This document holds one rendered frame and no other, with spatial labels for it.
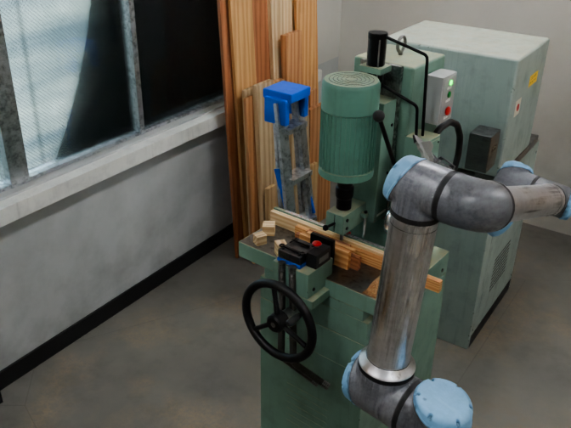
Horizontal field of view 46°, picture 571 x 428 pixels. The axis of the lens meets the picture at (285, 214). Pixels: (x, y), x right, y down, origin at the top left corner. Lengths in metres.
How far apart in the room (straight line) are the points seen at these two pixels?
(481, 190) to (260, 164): 2.31
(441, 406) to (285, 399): 0.97
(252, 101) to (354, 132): 1.59
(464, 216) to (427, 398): 0.52
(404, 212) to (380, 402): 0.54
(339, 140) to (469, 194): 0.67
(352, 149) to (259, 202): 1.77
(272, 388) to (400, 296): 1.09
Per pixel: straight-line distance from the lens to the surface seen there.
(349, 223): 2.22
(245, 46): 3.62
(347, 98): 1.99
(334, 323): 2.24
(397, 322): 1.68
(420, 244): 1.56
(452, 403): 1.78
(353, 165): 2.07
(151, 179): 3.50
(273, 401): 2.66
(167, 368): 3.23
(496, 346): 3.50
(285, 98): 3.04
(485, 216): 1.49
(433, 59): 2.28
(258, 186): 3.73
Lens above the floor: 2.09
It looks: 28 degrees down
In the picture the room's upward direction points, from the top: 1 degrees clockwise
